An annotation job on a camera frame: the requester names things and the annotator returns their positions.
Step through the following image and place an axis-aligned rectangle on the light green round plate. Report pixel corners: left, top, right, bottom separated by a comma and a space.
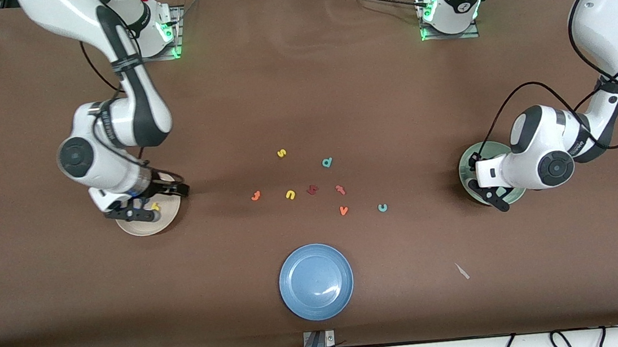
456, 138, 528, 209

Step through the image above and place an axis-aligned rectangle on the blue round plate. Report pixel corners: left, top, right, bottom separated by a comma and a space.
275, 240, 357, 324

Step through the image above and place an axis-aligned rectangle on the brown table cover sheet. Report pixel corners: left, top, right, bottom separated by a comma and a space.
0, 0, 618, 347

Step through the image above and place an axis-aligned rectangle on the beige brown round plate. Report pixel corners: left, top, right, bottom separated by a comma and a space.
111, 172, 185, 239

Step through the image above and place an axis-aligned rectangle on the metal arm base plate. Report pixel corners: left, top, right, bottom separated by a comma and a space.
416, 0, 481, 43
134, 5, 188, 63

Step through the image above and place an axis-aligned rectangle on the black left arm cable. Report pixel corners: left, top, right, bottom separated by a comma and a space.
462, 0, 618, 162

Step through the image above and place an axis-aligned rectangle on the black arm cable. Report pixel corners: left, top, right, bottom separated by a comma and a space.
78, 37, 126, 99
462, 0, 618, 162

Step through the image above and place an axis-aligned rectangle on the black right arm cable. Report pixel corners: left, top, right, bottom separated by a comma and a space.
78, 37, 126, 99

